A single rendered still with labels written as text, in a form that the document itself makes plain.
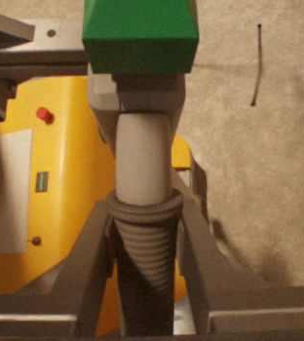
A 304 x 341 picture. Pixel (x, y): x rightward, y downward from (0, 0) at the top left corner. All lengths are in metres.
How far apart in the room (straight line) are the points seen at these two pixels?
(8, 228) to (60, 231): 0.17
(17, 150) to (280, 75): 1.52
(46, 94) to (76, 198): 0.36
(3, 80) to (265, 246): 1.42
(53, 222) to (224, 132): 1.17
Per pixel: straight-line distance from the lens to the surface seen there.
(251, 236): 1.49
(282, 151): 1.58
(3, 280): 0.84
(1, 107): 0.26
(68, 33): 0.18
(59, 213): 0.73
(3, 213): 0.85
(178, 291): 1.17
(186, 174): 1.23
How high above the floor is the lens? 1.48
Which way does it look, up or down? 70 degrees down
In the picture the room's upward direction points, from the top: 49 degrees counter-clockwise
